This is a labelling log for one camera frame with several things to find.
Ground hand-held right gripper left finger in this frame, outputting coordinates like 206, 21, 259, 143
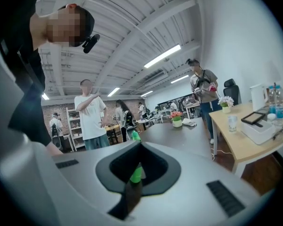
30, 141, 141, 226

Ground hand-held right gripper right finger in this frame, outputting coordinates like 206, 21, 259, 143
122, 141, 263, 226

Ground green plastic bottle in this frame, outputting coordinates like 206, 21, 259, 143
129, 130, 144, 185

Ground person's left forearm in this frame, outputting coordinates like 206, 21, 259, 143
46, 141, 64, 157

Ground blue label water bottle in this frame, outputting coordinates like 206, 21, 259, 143
275, 85, 283, 127
267, 85, 278, 114

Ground dark brown table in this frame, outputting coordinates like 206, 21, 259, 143
141, 116, 213, 160

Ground white cloth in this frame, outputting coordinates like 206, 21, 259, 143
182, 118, 198, 127

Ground white shelf unit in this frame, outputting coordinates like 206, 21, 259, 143
66, 107, 86, 151

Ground light wooden table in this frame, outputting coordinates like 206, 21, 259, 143
208, 102, 283, 179

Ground yellow wooden table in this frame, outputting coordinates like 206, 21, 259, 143
104, 124, 122, 137

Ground clear glass cup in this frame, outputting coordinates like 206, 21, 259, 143
227, 114, 238, 134

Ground white flowers in pot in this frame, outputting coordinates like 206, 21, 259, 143
217, 96, 234, 114

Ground black office chair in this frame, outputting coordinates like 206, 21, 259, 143
223, 78, 242, 106

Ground black eyeglasses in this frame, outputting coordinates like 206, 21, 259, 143
272, 125, 283, 141

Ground white electric kettle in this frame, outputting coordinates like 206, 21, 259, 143
249, 83, 270, 112

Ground person's black shirt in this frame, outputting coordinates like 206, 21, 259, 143
0, 0, 53, 147

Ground person's head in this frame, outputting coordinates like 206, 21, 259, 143
29, 3, 95, 50

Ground thin white cable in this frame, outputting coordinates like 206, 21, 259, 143
210, 149, 232, 161

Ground black picture frame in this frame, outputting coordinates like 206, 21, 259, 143
241, 111, 267, 128

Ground black head camera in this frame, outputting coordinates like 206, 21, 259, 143
82, 33, 101, 55

